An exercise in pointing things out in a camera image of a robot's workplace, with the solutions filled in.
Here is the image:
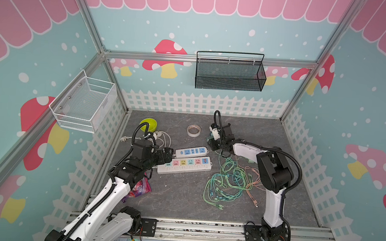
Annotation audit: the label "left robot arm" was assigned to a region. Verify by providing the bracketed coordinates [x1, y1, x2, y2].
[44, 139, 174, 241]

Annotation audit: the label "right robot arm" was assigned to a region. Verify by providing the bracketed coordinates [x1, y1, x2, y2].
[208, 123, 302, 241]

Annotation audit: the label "small white power strip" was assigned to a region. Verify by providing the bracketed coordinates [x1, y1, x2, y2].
[175, 147, 208, 159]

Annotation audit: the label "large white power strip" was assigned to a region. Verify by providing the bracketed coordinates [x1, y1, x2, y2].
[157, 157, 212, 175]

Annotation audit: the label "green plastic bowl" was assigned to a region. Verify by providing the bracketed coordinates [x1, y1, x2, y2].
[140, 118, 158, 132]

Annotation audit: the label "purple candy bag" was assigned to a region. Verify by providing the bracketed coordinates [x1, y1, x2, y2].
[122, 176, 152, 203]

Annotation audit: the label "roll of tape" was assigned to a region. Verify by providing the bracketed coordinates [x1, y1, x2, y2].
[187, 124, 201, 137]

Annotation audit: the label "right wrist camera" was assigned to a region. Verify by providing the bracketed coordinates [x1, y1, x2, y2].
[209, 124, 221, 141]

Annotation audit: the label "white coiled power cord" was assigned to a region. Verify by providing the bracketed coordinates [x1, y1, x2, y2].
[119, 128, 173, 153]

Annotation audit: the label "green tangled charging cables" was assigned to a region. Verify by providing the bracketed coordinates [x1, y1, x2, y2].
[201, 153, 262, 213]

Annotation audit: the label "pink charging cable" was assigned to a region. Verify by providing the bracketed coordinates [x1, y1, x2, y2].
[240, 157, 268, 208]

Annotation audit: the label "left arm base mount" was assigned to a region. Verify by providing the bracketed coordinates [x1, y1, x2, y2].
[124, 218, 158, 237]

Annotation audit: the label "black mesh wall basket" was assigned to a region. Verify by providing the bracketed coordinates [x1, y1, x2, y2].
[194, 51, 267, 92]

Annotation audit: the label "white mesh wall basket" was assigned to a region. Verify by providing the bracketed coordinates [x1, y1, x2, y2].
[49, 70, 117, 134]

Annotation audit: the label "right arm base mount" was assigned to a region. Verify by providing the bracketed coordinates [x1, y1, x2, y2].
[244, 224, 290, 241]

